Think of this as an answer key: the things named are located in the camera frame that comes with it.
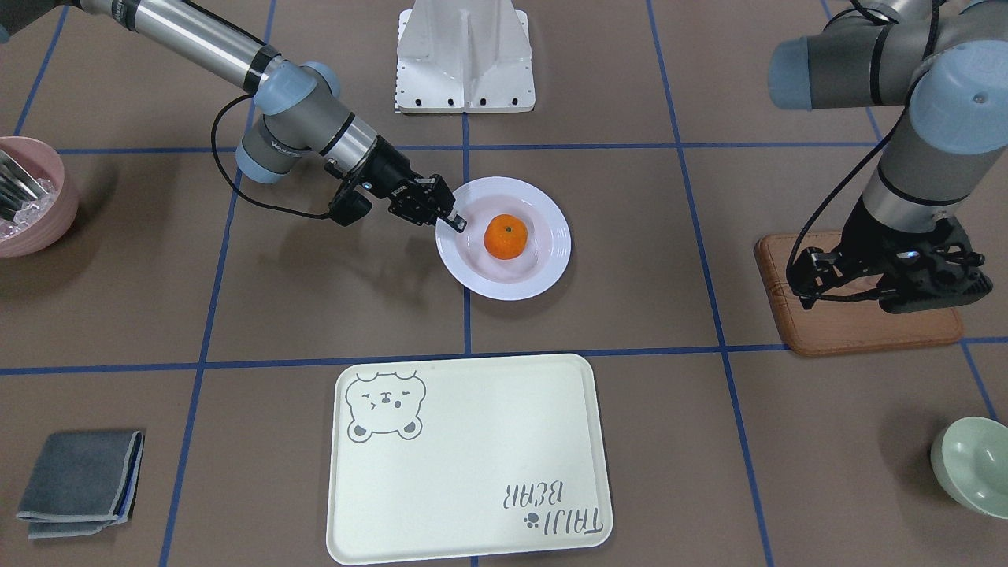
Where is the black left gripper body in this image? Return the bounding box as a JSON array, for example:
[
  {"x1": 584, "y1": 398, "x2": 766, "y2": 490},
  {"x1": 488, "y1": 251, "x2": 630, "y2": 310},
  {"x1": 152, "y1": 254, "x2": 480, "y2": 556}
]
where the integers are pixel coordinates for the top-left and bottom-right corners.
[{"x1": 787, "y1": 197, "x2": 906, "y2": 309}]

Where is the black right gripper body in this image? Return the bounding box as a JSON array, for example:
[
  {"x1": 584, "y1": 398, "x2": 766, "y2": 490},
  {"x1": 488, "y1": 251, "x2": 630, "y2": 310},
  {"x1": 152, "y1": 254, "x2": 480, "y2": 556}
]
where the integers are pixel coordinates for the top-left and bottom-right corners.
[{"x1": 359, "y1": 139, "x2": 442, "y2": 226}]

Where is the white round plate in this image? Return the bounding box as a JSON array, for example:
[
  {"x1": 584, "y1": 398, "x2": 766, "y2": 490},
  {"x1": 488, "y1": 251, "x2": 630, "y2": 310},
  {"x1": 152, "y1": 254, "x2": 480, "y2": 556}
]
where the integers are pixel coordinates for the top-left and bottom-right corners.
[{"x1": 435, "y1": 176, "x2": 573, "y2": 301}]

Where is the orange fruit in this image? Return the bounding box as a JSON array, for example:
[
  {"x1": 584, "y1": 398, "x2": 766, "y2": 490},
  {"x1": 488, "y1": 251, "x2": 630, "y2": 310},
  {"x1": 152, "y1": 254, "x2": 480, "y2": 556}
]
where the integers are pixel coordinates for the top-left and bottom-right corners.
[{"x1": 483, "y1": 214, "x2": 528, "y2": 261}]

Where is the cream bear tray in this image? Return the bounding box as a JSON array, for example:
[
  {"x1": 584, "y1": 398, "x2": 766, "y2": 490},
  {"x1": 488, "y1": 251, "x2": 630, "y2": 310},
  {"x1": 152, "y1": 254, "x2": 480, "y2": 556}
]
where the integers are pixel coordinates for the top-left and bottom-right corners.
[{"x1": 325, "y1": 353, "x2": 614, "y2": 565}]

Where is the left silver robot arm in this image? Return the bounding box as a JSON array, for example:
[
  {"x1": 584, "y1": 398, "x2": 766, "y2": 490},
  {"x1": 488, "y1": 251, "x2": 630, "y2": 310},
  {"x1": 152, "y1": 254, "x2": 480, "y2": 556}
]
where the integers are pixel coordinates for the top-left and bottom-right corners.
[{"x1": 768, "y1": 1, "x2": 1007, "y2": 313}]

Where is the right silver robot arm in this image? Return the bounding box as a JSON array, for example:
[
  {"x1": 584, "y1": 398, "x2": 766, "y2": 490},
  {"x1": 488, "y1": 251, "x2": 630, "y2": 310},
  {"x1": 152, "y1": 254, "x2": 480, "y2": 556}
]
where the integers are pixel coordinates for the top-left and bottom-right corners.
[{"x1": 72, "y1": 1, "x2": 467, "y2": 232}]

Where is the wooden cutting board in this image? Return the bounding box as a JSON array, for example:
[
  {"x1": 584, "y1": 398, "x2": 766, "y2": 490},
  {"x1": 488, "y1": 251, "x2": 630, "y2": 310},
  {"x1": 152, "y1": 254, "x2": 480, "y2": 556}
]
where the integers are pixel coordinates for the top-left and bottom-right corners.
[{"x1": 754, "y1": 234, "x2": 964, "y2": 358}]

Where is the green ceramic bowl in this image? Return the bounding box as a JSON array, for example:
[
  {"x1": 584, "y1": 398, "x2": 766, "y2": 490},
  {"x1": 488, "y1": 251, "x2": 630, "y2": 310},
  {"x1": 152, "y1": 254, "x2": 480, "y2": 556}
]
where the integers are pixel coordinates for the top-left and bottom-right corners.
[{"x1": 929, "y1": 417, "x2": 1007, "y2": 520}]

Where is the pink bowl with ice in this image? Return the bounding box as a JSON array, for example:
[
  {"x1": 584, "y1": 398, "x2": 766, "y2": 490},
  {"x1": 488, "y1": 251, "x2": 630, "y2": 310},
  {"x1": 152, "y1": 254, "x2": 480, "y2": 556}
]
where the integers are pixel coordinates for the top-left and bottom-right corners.
[{"x1": 1, "y1": 136, "x2": 80, "y2": 258}]

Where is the metal scoop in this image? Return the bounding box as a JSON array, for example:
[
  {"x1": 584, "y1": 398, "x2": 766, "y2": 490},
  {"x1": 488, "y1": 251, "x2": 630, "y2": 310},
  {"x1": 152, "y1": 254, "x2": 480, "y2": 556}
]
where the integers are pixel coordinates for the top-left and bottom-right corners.
[{"x1": 1, "y1": 150, "x2": 57, "y2": 228}]

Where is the grey folded cloth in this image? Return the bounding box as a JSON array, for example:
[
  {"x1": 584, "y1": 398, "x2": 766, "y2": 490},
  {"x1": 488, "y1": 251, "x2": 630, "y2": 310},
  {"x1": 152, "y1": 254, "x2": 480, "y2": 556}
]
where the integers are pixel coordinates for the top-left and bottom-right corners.
[{"x1": 16, "y1": 430, "x2": 145, "y2": 539}]

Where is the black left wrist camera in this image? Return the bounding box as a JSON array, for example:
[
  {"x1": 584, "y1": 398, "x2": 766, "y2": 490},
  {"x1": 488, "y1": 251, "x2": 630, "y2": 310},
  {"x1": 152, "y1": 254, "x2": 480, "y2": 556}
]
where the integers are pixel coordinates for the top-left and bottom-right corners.
[{"x1": 877, "y1": 217, "x2": 993, "y2": 313}]

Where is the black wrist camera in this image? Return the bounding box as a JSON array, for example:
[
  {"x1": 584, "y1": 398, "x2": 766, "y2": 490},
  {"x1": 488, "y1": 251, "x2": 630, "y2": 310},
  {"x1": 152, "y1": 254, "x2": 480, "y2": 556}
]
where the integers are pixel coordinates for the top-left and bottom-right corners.
[
  {"x1": 877, "y1": 217, "x2": 993, "y2": 313},
  {"x1": 324, "y1": 161, "x2": 373, "y2": 227}
]

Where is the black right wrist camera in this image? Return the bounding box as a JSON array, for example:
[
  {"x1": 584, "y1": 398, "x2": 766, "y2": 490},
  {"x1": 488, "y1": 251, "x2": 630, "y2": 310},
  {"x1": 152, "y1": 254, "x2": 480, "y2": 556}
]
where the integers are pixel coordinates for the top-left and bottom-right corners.
[{"x1": 324, "y1": 161, "x2": 373, "y2": 227}]

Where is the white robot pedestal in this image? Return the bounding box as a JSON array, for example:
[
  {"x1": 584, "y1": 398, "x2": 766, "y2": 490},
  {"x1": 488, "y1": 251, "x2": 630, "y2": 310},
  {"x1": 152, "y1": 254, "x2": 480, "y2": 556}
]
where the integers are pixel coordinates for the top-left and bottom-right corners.
[{"x1": 394, "y1": 1, "x2": 536, "y2": 115}]

